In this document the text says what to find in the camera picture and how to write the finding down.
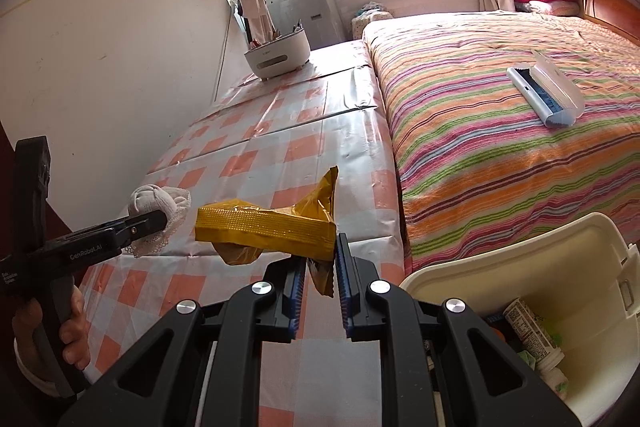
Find person's left forearm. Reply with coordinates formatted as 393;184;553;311
12;342;76;400

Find white organiser box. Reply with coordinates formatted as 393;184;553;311
243;28;312;81

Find white lace sock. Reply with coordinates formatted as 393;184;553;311
120;184;193;258

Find small white bottle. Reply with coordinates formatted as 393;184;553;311
532;349;571;400

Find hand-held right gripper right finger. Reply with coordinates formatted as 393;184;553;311
334;233;583;427

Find patterned covered stool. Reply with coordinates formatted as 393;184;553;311
351;2;396;42

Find yellow snack wrapper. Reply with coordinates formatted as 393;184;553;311
194;165;338;299

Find cream plastic bin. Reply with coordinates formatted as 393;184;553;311
400;212;640;427

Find cluster of pens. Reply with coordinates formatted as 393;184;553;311
250;21;306;50

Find white floor appliance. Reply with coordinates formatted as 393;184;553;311
265;0;346;50

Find orange white checkered tablecloth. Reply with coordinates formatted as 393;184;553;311
75;39;413;427

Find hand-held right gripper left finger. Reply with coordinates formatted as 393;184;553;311
57;254;307;427

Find striped bed blanket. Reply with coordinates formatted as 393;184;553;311
361;11;640;273

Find person's left hand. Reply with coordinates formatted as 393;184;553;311
11;284;92;373

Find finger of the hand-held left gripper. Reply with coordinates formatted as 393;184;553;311
112;208;169;244

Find white labelled bottle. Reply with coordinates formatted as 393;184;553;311
501;297;563;360

